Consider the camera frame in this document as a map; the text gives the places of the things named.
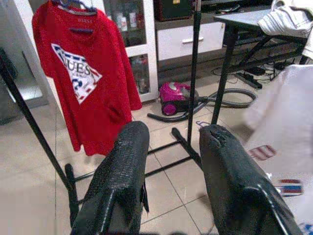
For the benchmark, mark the blue clothes hanger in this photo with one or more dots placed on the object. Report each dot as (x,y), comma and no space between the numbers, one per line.
(90,9)

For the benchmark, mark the cream white garment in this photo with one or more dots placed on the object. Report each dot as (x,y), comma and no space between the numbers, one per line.
(286,22)

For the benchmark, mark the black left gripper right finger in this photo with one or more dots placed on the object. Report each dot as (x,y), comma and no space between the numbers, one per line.
(239,191)

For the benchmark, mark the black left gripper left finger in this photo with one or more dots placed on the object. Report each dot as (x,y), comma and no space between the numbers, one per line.
(117,183)

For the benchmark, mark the black clothes rack silver rail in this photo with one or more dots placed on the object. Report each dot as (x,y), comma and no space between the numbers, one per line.
(193,73)

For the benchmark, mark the white drawer unit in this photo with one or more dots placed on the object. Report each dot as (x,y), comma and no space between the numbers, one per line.
(171,44)

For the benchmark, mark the grey table black frame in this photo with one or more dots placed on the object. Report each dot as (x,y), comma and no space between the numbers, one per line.
(223,73)

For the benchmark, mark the white red-trimmed t-shirt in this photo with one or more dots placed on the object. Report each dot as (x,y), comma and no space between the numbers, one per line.
(288,110)

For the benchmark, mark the magenta vacuum cleaner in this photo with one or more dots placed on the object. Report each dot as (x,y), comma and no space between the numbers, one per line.
(171,95)

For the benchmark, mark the black power strip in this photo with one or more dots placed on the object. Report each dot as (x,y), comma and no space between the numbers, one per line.
(249,80)

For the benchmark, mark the dark brown speaker box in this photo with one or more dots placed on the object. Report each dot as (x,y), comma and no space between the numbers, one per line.
(171,12)

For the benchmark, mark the red printed t-shirt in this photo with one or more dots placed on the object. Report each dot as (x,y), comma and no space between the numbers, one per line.
(102,98)

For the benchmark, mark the white glass-door cabinet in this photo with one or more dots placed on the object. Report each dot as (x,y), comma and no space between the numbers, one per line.
(151,49)

